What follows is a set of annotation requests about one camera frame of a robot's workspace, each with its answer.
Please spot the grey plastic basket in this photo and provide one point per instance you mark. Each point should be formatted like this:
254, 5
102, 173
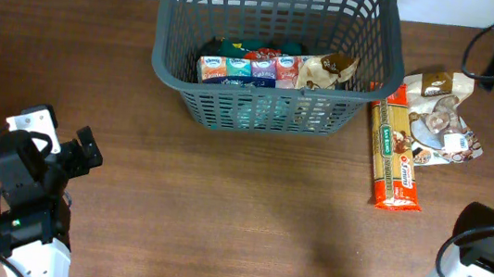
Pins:
366, 29

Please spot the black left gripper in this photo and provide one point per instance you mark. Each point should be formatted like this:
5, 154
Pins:
71, 156

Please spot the coconut pouch beige brown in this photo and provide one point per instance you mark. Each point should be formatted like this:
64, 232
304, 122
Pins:
326, 71

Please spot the mushroom pouch beige brown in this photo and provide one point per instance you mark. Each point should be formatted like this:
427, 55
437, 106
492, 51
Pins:
439, 133

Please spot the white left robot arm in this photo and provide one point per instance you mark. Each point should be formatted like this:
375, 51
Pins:
35, 242

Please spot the Kleenex tissue multipack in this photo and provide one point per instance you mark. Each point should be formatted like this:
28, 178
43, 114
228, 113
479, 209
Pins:
276, 72

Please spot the San Remo spaghetti pack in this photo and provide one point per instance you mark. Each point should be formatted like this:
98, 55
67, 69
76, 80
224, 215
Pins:
394, 175

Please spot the green Nescafe coffee bag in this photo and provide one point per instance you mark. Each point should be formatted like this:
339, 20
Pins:
252, 49

